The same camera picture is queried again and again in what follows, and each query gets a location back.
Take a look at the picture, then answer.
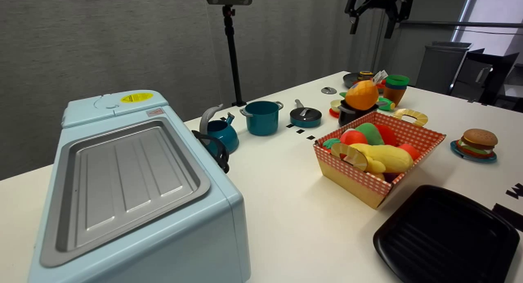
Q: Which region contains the dark grey toy pan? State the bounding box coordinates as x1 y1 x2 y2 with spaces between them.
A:
342 72 385 90

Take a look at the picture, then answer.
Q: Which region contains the black toy pot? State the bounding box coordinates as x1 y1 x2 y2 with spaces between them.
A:
337 99 388 127

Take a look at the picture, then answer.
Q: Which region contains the teal shallow toy pan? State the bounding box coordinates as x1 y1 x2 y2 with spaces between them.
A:
290 110 323 128

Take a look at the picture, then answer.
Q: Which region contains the orange red plush toy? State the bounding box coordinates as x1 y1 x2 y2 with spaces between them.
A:
398 143 421 161

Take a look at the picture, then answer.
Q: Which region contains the yellow plush toy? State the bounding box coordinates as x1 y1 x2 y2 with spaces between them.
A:
350 143 414 174

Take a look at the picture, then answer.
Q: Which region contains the teal toy pot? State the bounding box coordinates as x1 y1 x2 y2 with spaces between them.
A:
239 101 284 137

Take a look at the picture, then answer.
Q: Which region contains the toy burger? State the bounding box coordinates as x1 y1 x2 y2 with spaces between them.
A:
456 128 499 158

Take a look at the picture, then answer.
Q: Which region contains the teal toy plate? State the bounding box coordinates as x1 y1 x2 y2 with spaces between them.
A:
450 139 498 164

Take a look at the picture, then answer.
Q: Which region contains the red checkered cardboard box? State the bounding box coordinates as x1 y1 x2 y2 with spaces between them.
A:
313 108 446 210

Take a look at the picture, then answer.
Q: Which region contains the teal toy kettle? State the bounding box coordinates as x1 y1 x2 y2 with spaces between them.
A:
199 104 240 155

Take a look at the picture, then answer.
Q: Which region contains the light blue toy appliance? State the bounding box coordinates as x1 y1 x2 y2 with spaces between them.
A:
28 90 251 283

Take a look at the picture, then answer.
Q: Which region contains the orange cup with green lid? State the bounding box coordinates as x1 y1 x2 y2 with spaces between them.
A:
383 74 410 107

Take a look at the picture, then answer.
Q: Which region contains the grey cabinet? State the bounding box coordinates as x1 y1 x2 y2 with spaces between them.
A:
416 40 473 96

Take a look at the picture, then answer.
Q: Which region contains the black pan lid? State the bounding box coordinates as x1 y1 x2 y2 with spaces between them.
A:
290 99 322 123

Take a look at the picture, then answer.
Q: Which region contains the window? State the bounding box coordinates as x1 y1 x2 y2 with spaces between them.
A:
451 0 523 43

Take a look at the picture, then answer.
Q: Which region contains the black square tray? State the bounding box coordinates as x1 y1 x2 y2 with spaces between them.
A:
373 184 521 283

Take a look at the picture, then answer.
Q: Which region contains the grey appliance door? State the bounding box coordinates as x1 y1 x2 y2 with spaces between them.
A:
40 117 211 268

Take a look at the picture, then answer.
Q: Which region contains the camera on mount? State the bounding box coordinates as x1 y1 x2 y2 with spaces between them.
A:
204 0 253 107

